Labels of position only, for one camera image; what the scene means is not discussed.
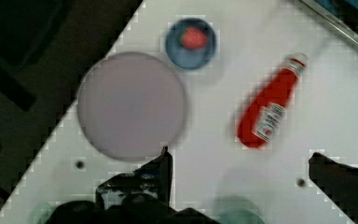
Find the red ketchup bottle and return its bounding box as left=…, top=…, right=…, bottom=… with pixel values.
left=237, top=53, right=309, bottom=148

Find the large lilac round plate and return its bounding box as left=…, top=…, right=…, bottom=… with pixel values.
left=77, top=52, right=187, bottom=161

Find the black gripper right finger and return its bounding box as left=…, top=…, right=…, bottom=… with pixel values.
left=309, top=152, right=358, bottom=224

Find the toaster oven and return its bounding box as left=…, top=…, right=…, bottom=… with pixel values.
left=297, top=0, right=358, bottom=49

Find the green metal mug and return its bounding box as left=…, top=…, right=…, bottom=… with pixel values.
left=215, top=198, right=266, bottom=224

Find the green perforated colander basket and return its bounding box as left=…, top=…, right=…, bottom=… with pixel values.
left=28, top=203, right=55, bottom=224

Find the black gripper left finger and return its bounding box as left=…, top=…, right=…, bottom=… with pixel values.
left=45, top=147, right=219, bottom=224

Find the strawberry in blue bowl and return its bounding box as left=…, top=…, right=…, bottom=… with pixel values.
left=180, top=27, right=208, bottom=50

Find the small blue bowl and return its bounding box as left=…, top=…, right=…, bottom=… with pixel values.
left=165, top=18, right=217, bottom=70

